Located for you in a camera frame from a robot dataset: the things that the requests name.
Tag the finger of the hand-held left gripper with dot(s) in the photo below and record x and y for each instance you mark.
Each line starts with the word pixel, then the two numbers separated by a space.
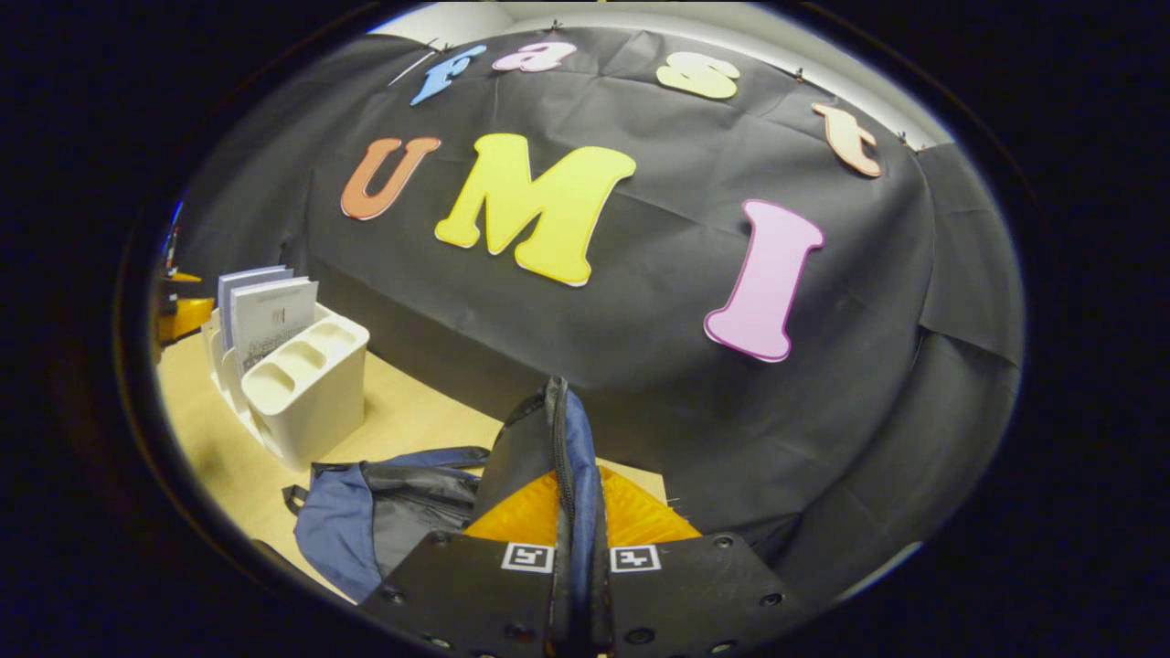
pixel 187 315

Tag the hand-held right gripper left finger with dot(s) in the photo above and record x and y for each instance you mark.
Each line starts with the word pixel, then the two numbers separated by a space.
pixel 466 594

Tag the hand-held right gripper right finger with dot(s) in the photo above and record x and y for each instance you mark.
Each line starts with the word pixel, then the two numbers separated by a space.
pixel 695 594

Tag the pale white book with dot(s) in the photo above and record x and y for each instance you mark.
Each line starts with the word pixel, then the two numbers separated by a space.
pixel 274 315

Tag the blue schoolbag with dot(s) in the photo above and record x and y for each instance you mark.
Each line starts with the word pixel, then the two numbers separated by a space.
pixel 338 530

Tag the white plastic bookshelf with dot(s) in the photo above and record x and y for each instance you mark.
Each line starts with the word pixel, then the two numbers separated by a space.
pixel 311 402

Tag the black backdrop cloth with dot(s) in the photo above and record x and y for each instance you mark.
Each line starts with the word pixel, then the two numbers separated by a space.
pixel 640 347

